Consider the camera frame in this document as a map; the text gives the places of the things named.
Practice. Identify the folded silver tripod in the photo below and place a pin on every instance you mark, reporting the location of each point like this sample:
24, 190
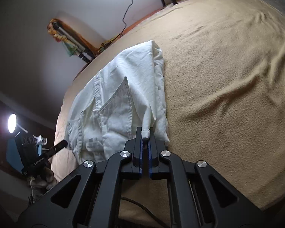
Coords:
73, 46

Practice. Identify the white shirt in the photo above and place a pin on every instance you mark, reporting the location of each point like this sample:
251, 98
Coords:
127, 93

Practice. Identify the white clip desk lamp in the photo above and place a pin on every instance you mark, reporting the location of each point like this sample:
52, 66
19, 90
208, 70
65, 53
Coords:
12, 125

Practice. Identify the beige bed blanket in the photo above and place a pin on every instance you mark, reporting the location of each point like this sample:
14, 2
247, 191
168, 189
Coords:
224, 88

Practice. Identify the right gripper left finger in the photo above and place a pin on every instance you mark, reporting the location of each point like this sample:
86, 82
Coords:
90, 195

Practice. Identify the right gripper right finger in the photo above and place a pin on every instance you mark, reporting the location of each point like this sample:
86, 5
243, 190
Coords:
198, 195

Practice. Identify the colourful orange cloth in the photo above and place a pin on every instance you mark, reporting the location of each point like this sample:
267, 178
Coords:
75, 34

